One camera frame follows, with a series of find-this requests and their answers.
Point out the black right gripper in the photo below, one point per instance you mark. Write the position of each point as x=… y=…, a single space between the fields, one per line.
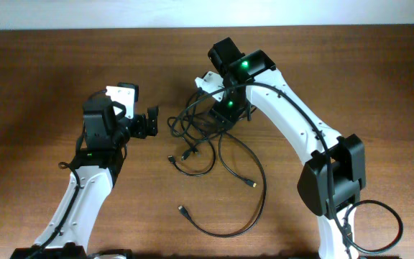
x=223 y=116

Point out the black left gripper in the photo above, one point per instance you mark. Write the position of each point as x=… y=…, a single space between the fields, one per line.
x=141 y=128

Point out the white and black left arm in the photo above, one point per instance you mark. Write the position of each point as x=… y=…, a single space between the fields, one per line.
x=99 y=156

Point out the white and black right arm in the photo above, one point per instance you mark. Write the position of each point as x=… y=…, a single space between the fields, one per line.
x=333 y=166

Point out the black base bracket left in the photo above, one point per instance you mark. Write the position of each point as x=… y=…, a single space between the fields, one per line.
x=112 y=254

